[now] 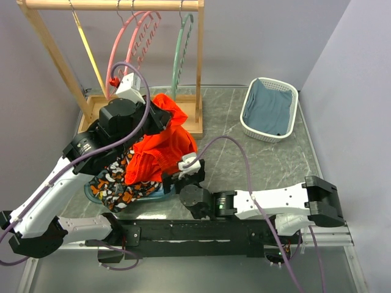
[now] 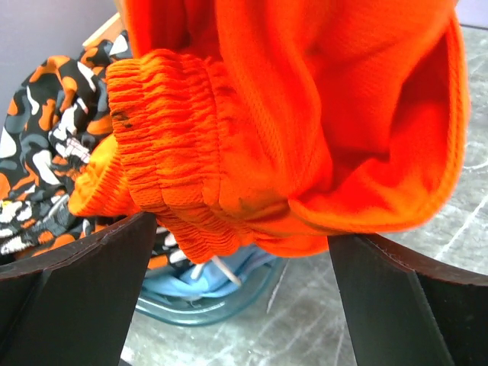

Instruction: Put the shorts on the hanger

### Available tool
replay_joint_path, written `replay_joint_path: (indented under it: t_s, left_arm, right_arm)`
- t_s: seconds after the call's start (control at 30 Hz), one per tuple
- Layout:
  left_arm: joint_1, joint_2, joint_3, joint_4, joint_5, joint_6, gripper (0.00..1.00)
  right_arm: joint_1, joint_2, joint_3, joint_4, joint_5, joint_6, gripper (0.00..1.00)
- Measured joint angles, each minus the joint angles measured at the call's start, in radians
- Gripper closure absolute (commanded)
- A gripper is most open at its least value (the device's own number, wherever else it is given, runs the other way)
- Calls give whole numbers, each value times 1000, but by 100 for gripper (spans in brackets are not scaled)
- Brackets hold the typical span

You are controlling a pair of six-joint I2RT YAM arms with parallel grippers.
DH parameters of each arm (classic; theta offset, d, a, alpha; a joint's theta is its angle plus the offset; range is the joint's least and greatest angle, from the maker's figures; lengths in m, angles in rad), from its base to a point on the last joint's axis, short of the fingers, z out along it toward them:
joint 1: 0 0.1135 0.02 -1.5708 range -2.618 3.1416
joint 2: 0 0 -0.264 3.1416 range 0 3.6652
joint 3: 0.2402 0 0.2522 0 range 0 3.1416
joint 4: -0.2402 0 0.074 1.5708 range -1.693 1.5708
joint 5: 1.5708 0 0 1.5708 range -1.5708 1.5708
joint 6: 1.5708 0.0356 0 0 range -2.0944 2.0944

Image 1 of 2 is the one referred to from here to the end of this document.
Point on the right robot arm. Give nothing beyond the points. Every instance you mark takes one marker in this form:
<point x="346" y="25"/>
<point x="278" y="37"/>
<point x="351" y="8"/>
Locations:
<point x="312" y="202"/>

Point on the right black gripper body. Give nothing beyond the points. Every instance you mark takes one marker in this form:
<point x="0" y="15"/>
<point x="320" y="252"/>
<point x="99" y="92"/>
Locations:
<point x="168" y="180"/>

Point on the blue-grey cloth in basket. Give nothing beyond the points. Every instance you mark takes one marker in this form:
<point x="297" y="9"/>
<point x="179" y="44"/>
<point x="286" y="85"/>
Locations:
<point x="268" y="107"/>

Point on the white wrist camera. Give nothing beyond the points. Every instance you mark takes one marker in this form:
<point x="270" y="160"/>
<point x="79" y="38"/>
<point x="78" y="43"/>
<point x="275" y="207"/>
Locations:
<point x="127" y="88"/>
<point x="188" y="165"/>

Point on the green plastic hanger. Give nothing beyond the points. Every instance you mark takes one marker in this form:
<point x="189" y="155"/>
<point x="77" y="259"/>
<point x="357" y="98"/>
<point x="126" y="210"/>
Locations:
<point x="183" y="38"/>

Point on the left pink plastic hanger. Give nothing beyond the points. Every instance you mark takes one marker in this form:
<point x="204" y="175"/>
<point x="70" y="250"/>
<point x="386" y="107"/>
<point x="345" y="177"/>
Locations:
<point x="113" y="51"/>

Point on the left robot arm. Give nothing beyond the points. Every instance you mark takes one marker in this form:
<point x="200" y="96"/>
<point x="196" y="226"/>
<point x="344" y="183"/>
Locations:
<point x="37" y="230"/>

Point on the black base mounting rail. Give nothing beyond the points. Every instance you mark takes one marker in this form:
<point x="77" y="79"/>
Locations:
<point x="181" y="238"/>

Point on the pink plastic hanger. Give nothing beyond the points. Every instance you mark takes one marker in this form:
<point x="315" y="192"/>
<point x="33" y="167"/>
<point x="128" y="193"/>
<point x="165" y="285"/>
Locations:
<point x="146" y="26"/>
<point x="113" y="51"/>

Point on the white plastic basket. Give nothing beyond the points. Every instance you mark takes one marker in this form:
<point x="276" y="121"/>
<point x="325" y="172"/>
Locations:
<point x="269" y="138"/>

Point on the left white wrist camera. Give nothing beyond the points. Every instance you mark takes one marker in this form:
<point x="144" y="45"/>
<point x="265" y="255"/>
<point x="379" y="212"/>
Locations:
<point x="127" y="88"/>

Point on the patterned camouflage shorts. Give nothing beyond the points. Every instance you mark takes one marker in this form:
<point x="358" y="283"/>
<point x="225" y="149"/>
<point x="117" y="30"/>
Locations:
<point x="109" y="185"/>

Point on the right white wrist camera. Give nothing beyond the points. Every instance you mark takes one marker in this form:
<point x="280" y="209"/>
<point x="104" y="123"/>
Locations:
<point x="188" y="165"/>

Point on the right pink plastic hanger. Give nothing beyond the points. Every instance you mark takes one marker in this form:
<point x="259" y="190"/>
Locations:
<point x="146" y="26"/>

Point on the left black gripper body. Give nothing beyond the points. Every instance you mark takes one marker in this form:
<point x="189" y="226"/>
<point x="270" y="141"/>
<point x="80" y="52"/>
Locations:
<point x="141" y="111"/>

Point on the yellow plastic hanger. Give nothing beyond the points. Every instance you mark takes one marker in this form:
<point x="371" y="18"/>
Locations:
<point x="88" y="51"/>

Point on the orange shorts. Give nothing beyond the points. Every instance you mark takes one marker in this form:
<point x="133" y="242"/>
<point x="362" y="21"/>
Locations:
<point x="166" y="148"/>

